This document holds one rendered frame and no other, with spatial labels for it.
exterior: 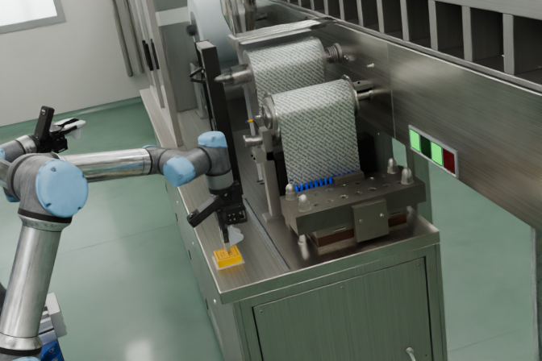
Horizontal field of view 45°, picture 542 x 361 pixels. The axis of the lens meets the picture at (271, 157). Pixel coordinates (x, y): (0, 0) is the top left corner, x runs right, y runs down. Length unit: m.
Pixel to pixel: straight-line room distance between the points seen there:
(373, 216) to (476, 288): 1.51
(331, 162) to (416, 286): 0.45
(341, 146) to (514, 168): 0.71
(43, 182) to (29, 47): 6.04
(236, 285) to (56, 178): 0.62
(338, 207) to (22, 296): 0.86
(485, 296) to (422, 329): 1.20
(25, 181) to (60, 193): 0.09
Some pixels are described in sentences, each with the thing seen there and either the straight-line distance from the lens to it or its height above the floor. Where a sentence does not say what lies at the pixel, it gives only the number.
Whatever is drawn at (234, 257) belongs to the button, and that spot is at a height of 0.92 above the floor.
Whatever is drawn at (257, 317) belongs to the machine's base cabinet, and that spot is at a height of 0.79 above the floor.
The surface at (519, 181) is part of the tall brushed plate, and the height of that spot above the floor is 1.23.
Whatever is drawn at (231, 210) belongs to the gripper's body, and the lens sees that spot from 1.85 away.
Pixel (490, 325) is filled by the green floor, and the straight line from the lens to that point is 3.11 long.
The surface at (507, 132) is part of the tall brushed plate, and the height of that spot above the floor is 1.33.
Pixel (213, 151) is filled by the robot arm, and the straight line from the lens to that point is 1.77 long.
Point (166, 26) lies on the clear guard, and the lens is 2.87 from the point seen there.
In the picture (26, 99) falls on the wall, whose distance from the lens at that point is 7.58.
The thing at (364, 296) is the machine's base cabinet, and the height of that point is 0.75.
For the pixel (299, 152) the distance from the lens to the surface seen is 1.99.
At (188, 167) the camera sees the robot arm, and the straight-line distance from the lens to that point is 1.71.
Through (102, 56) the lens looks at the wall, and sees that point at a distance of 7.46.
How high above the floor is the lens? 1.85
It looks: 21 degrees down
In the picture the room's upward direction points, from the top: 9 degrees counter-clockwise
